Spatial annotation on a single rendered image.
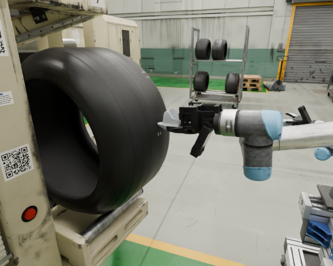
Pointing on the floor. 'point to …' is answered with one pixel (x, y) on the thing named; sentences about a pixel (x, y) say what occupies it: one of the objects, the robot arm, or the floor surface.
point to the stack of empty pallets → (251, 83)
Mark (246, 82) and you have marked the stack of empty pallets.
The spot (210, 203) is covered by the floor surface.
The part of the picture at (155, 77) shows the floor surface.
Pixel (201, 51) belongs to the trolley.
